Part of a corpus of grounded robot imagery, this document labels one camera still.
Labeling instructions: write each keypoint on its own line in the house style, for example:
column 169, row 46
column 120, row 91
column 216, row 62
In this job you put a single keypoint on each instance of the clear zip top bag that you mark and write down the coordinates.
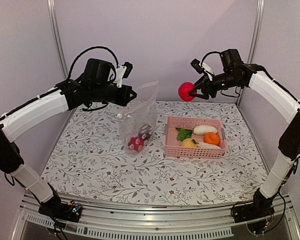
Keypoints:
column 140, row 111

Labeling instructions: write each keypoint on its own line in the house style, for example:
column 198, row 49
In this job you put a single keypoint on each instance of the aluminium corner post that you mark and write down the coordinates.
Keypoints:
column 51, row 7
column 256, row 30

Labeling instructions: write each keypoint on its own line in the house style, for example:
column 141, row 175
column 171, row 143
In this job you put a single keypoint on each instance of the right aluminium corner post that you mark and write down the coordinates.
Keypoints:
column 256, row 30

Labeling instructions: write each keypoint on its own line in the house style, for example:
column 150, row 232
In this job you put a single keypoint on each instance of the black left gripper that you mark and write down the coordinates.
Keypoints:
column 122, row 100

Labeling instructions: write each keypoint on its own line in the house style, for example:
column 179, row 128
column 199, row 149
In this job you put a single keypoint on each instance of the white oblong vegetable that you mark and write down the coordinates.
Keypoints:
column 201, row 130
column 204, row 145

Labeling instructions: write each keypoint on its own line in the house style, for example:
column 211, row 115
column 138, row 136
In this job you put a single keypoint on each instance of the yellow fruit with leaf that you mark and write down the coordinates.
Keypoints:
column 189, row 143

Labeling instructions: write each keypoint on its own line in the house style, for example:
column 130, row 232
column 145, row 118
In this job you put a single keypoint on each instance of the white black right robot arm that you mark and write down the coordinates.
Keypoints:
column 255, row 77

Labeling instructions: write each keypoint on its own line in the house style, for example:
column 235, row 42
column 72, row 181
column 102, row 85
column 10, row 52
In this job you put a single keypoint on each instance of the orange crinkled fruit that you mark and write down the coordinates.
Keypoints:
column 212, row 139

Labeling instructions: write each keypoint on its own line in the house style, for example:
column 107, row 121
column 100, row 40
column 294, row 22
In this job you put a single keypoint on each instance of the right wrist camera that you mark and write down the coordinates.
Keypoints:
column 202, row 68

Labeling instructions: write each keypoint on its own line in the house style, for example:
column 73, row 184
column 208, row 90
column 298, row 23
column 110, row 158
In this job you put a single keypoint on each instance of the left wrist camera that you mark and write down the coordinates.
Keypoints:
column 122, row 72

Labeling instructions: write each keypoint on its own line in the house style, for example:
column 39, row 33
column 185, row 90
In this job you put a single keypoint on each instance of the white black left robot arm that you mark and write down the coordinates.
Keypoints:
column 59, row 99

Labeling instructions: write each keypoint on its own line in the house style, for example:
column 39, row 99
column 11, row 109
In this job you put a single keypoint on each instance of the dark maroon crinkled fruit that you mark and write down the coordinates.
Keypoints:
column 145, row 132

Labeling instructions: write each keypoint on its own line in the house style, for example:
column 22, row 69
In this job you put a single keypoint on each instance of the white oblong vegetable rear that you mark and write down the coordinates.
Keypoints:
column 201, row 130

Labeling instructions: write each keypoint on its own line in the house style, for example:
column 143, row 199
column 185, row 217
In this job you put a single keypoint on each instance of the aluminium front rail frame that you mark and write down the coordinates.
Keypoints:
column 106, row 220

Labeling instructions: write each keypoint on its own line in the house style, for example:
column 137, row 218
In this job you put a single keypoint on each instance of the red crinkled fruit front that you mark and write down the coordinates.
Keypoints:
column 184, row 89

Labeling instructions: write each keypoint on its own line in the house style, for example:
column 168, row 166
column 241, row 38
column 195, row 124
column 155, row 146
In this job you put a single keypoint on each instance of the red crinkled fruit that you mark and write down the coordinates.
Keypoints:
column 136, row 144
column 184, row 89

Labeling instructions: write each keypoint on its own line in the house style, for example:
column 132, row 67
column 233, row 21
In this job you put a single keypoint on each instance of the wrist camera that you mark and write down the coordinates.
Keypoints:
column 122, row 72
column 202, row 68

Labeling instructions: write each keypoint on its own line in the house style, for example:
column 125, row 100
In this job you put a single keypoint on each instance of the white oblong vegetable front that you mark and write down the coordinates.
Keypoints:
column 204, row 145

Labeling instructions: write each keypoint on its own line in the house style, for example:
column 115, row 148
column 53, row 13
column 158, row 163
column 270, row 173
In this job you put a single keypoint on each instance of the green leafy vegetable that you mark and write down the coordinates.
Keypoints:
column 183, row 134

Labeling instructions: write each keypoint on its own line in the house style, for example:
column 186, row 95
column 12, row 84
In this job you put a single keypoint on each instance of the pink perforated plastic basket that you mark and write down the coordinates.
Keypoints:
column 173, row 147

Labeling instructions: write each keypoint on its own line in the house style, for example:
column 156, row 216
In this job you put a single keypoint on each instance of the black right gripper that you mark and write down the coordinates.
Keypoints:
column 206, row 85

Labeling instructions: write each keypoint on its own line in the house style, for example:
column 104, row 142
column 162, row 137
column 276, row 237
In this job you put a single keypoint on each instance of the left aluminium corner post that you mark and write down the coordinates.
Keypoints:
column 51, row 7

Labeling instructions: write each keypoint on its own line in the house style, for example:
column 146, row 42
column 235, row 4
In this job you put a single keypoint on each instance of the floral patterned table mat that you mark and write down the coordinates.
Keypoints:
column 89, row 160

